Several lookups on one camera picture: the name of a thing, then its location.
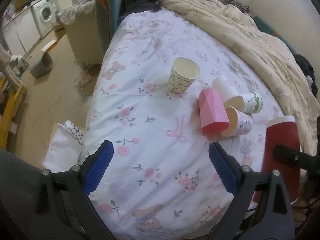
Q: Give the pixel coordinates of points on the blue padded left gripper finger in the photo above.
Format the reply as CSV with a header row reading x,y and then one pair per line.
x,y
63,209

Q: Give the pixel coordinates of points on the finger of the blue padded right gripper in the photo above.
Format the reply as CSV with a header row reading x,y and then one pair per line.
x,y
260,208

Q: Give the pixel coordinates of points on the red ribbed paper cup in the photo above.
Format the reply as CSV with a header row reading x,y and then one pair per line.
x,y
281,138

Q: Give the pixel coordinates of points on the white purple patterned paper cup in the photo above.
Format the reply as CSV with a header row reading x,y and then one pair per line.
x,y
239,123

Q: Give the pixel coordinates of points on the white green printed paper cup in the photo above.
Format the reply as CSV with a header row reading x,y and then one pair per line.
x,y
251,103

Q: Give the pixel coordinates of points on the pink faceted plastic cup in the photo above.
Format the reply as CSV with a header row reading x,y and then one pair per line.
x,y
213,116

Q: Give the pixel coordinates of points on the plain white paper cup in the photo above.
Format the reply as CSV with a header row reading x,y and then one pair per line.
x,y
229,95

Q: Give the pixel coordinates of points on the cream patterned paper cup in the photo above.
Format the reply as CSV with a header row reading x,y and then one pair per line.
x,y
182,75

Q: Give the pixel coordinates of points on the cream bear print duvet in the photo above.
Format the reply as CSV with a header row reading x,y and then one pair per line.
x,y
267,55

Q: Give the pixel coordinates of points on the white floral bed sheet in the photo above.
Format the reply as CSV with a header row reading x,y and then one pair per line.
x,y
161,183

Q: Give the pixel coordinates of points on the yellow wooden stool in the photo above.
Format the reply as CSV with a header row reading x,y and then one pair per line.
x,y
9,112

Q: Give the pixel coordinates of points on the grey tipped waste bin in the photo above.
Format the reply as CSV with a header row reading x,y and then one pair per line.
x,y
41,66

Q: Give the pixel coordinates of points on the small cardboard box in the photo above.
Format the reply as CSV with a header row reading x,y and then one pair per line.
x,y
50,45

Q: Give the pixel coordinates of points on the white kitchen cabinets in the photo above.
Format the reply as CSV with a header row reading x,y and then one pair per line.
x,y
21,33

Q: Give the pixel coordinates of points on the beige fabric covered armchair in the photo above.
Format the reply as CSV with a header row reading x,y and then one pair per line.
x,y
80,23

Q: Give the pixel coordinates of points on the white washing machine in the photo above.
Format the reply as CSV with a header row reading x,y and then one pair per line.
x,y
44,12

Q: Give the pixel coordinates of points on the teal orange headboard cushion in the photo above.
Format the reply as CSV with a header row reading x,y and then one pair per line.
x,y
107,14

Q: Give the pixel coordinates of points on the black clothing by wall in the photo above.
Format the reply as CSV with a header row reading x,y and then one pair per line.
x,y
308,72

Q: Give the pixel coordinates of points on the teal pillow by wall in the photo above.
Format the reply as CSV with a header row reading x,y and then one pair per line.
x,y
266,28

